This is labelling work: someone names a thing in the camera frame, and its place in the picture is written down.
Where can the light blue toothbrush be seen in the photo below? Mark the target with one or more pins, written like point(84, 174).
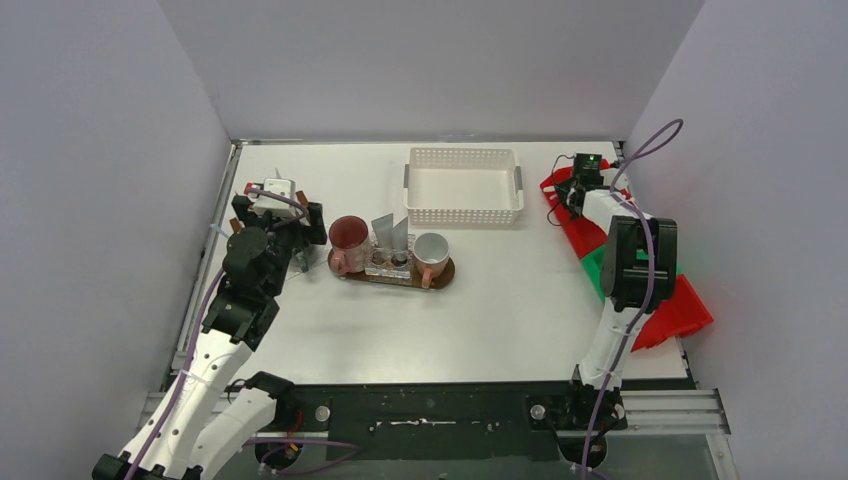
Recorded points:
point(219, 230)

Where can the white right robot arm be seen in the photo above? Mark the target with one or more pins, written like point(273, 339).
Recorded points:
point(638, 271)

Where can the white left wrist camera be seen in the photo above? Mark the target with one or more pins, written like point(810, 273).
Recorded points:
point(278, 188)

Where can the black capped toothpaste tube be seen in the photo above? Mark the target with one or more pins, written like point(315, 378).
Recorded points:
point(400, 242)

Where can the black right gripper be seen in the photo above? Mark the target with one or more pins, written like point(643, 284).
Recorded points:
point(564, 192)

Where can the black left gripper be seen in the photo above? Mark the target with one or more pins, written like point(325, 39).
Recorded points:
point(291, 225)

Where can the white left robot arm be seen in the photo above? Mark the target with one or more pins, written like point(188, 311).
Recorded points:
point(183, 438)

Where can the red plastic organizer tray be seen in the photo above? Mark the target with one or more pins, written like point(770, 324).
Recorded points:
point(682, 315)

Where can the brown oval wooden tray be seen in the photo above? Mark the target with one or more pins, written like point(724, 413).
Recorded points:
point(415, 282)

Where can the white perforated plastic basket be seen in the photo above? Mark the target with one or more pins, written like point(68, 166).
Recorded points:
point(467, 187)

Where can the pink ghost pattern mug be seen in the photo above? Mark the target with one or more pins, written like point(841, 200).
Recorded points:
point(349, 237)

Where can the orange capped toothpaste tube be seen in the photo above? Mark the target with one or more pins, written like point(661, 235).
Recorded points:
point(383, 228)

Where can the wooden acrylic toothbrush holder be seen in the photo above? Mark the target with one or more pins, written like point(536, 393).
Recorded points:
point(301, 199)

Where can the clear acrylic toothbrush holder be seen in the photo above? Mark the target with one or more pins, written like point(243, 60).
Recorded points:
point(379, 262)

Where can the green plastic tray insert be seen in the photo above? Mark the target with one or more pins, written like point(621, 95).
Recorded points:
point(592, 264)

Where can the orange-pink mug white inside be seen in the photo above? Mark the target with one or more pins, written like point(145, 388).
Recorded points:
point(431, 252)

